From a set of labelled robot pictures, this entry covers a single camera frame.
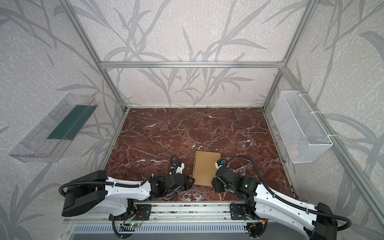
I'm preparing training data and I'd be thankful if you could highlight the clear acrylic wall tray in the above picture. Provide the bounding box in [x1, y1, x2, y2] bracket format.
[9, 94, 98, 163]

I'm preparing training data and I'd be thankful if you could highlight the right black corrugated cable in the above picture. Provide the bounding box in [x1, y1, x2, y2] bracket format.
[224, 155, 352, 232]

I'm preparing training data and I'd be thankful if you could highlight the aluminium frame structure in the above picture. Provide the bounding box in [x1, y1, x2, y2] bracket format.
[59, 1, 384, 224]

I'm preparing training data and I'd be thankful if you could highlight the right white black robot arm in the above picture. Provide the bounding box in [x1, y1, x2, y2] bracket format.
[212, 165, 338, 240]

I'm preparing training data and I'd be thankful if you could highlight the brown cardboard box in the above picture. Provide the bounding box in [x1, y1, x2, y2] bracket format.
[192, 151, 221, 187]

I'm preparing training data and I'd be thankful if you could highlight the left black corrugated cable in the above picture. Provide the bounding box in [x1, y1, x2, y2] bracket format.
[58, 154, 181, 199]

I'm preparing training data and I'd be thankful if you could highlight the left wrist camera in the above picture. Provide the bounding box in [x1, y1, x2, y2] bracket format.
[172, 163, 185, 174]

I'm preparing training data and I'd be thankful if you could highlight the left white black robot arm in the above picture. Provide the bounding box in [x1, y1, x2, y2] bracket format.
[59, 171, 195, 217]

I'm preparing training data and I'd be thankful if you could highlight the white wire mesh basket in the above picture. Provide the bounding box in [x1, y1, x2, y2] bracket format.
[272, 91, 333, 164]

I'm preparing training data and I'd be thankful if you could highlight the small green lit circuit board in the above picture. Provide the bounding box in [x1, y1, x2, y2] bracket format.
[120, 223, 142, 232]

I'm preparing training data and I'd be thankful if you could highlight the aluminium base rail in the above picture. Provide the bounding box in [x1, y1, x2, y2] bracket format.
[62, 201, 317, 224]

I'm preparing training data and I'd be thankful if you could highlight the black corrugated cable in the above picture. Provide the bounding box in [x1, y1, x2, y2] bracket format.
[58, 154, 181, 199]
[224, 155, 352, 232]

